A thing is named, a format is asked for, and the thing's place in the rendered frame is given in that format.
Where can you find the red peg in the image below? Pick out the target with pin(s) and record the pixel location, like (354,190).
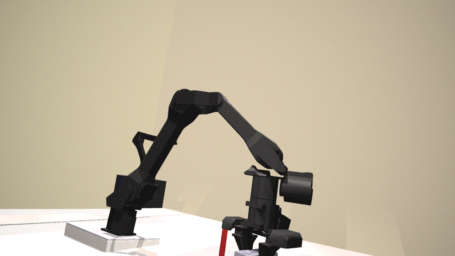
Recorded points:
(223,242)

